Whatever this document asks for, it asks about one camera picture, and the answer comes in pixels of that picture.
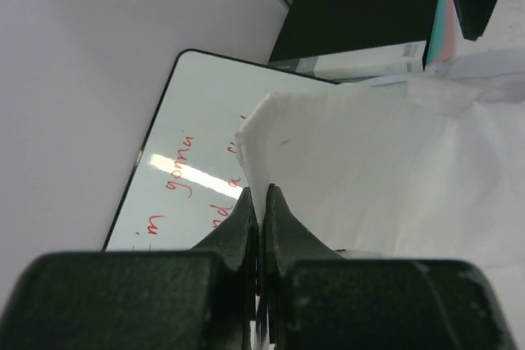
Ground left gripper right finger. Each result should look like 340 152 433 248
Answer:
264 185 517 349

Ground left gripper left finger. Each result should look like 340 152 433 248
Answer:
1 189 257 349

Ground white long sleeve shirt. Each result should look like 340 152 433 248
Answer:
235 48 524 346

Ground whiteboard with red writing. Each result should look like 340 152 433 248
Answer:
103 49 330 252

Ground pink and white papers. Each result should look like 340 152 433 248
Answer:
425 0 458 74

